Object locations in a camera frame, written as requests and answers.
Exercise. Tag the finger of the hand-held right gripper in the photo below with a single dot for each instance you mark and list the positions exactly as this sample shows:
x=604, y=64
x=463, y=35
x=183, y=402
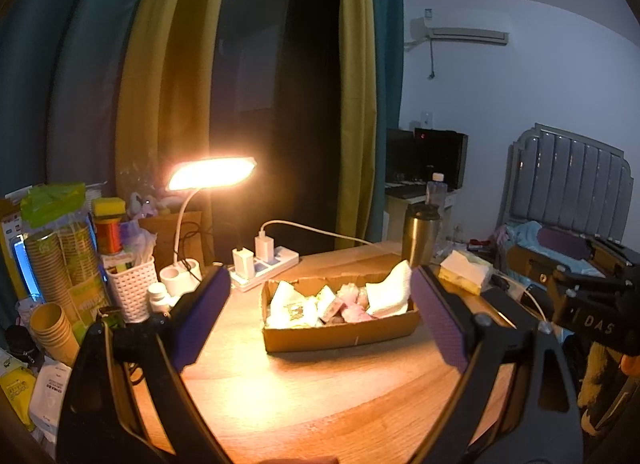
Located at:
x=535, y=264
x=565, y=243

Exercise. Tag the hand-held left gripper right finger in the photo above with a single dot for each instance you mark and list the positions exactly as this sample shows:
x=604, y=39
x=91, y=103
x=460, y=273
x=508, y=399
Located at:
x=442, y=319

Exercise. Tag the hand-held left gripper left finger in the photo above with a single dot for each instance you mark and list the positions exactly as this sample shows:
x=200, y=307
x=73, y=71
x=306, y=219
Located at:
x=200, y=319

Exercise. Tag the white towel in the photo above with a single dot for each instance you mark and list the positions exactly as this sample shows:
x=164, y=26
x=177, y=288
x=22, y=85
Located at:
x=392, y=289

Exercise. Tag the cartoon print tissue packet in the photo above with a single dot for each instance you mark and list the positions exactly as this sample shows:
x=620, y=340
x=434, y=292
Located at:
x=292, y=306

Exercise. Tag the clear plastic bundle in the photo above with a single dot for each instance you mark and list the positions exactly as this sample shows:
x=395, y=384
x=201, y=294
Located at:
x=351, y=292

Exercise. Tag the cardboard box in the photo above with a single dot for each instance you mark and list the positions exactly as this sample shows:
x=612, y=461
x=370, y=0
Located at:
x=340, y=336

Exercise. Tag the blue bedding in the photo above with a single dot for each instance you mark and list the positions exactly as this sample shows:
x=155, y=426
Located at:
x=525, y=236

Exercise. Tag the white pill bottle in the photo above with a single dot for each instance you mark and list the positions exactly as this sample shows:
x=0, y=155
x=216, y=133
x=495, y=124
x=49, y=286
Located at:
x=159, y=299

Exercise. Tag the yellow white tissue box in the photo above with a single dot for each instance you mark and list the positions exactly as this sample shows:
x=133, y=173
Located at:
x=465, y=271

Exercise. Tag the grey padded headboard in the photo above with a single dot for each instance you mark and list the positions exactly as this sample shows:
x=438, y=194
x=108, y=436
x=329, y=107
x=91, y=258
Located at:
x=565, y=179

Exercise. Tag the white wide charger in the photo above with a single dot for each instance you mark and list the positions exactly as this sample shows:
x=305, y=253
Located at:
x=243, y=261

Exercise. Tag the white woven basket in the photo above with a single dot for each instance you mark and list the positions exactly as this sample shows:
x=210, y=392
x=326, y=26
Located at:
x=132, y=291

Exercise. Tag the stainless steel thermos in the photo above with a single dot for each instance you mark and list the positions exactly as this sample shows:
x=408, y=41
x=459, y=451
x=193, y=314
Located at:
x=420, y=236

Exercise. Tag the white power strip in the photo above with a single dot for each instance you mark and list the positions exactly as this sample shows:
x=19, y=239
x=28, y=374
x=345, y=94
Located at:
x=272, y=266

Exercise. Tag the brown paper bag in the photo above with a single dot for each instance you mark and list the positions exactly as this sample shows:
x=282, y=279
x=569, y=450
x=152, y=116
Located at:
x=165, y=236

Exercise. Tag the clear plastic water bottle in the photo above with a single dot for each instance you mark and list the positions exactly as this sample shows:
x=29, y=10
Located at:
x=436, y=191

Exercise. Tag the yellow sponge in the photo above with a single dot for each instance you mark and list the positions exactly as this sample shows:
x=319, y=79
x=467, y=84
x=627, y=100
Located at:
x=108, y=207

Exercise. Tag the white desk lamp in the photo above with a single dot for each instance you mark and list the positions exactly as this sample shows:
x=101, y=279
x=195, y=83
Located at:
x=212, y=171

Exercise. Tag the loose paper cup stack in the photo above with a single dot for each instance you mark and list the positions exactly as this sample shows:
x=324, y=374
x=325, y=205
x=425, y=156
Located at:
x=52, y=334

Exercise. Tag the paper cups plastic package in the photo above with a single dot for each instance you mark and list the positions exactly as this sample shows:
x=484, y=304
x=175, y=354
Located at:
x=60, y=254

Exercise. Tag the white mask packet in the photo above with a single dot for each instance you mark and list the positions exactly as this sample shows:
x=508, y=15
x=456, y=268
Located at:
x=50, y=399

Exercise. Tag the yellow snack packet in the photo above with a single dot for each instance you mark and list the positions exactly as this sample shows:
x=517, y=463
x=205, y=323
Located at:
x=17, y=396

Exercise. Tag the white air conditioner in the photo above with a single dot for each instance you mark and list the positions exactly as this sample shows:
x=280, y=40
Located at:
x=465, y=30

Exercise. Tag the yellow curtain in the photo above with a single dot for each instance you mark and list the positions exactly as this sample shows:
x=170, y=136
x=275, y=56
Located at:
x=357, y=94
x=170, y=69

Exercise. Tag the teal curtain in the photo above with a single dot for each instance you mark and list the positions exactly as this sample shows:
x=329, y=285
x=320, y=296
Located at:
x=65, y=69
x=387, y=69

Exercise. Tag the dark window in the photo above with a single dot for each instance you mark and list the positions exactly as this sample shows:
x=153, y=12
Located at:
x=280, y=69

